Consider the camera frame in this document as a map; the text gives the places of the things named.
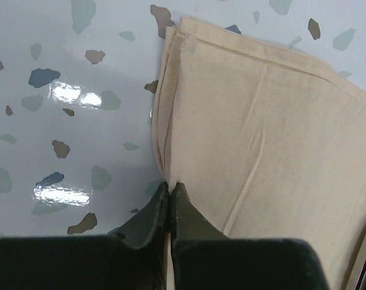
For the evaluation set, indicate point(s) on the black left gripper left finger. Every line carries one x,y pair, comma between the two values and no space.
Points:
140,253

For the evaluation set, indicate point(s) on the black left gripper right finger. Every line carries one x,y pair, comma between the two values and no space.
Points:
197,247

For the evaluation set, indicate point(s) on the beige cloth wrap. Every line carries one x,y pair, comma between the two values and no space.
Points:
268,141

